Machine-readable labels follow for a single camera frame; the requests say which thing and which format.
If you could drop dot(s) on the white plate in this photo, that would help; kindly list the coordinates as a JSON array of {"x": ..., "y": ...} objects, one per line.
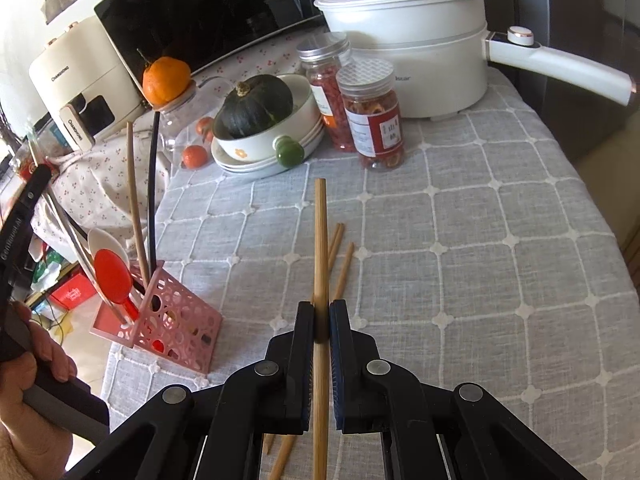
[
  {"x": 240, "y": 168},
  {"x": 312, "y": 140}
]

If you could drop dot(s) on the clear lid jar red label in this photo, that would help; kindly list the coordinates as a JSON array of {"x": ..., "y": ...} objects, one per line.
[{"x": 370, "y": 125}]

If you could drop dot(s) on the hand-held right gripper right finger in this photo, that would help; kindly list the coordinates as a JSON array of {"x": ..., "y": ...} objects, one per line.
[{"x": 345, "y": 340}]

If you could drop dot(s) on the glass jar with wooden lid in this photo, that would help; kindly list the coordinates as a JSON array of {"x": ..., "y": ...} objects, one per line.
[{"x": 172, "y": 125}]

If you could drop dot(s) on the person's left forearm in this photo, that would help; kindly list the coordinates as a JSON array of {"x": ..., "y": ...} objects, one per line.
[{"x": 25, "y": 455}]

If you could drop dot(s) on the black microwave oven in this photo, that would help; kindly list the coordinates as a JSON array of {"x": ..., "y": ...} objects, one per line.
[{"x": 210, "y": 10}]

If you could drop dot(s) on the white plastic spoon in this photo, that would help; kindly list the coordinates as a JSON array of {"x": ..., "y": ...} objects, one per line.
[{"x": 102, "y": 240}]

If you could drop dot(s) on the silver lid jar red contents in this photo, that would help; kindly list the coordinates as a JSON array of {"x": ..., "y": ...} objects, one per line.
[{"x": 325, "y": 90}]

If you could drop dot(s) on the black chopstick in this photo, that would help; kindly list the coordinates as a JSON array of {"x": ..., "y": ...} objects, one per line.
[{"x": 152, "y": 185}]

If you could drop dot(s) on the red plastic spoon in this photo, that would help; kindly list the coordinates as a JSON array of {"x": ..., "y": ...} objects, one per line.
[{"x": 112, "y": 275}]

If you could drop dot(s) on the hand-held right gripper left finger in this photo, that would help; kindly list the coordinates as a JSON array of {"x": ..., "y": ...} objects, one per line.
[{"x": 300, "y": 340}]

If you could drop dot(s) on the small orange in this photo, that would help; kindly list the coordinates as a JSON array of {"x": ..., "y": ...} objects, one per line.
[{"x": 205, "y": 127}]

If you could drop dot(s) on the small red tomato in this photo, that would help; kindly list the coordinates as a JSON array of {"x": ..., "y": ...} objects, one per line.
[{"x": 194, "y": 156}]

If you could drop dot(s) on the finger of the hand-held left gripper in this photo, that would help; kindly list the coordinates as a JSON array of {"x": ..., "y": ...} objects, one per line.
[{"x": 39, "y": 182}]

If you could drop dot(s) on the cream air fryer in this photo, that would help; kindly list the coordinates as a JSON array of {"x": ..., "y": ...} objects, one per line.
[{"x": 75, "y": 75}]

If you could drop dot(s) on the wooden chopstick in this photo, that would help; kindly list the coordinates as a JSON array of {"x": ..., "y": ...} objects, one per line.
[
  {"x": 336, "y": 237},
  {"x": 345, "y": 267},
  {"x": 320, "y": 235},
  {"x": 134, "y": 200}
]

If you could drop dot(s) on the large orange with stem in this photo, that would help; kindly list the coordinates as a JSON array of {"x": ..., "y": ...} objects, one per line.
[{"x": 167, "y": 82}]

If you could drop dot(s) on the white electric cooking pot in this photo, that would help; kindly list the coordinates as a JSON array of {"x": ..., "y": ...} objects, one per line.
[{"x": 425, "y": 60}]

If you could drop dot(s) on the person's left hand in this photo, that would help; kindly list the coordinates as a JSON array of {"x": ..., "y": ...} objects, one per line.
[{"x": 50, "y": 355}]

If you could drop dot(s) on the grey refrigerator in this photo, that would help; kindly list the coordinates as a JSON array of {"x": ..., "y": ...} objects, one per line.
[{"x": 575, "y": 10}]

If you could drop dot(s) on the white floral cloth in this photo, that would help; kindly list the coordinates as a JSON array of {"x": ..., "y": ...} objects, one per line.
[{"x": 100, "y": 180}]

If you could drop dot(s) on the red box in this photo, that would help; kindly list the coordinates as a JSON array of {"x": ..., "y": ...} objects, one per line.
[{"x": 72, "y": 295}]

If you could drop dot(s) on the grey grid tablecloth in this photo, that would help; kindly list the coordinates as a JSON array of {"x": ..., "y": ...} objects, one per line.
[{"x": 450, "y": 260}]

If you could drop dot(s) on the dark green pumpkin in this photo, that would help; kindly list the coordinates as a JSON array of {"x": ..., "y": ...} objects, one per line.
[{"x": 255, "y": 105}]

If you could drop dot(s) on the pink perforated utensil basket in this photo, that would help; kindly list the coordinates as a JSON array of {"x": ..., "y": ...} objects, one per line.
[{"x": 185, "y": 320}]

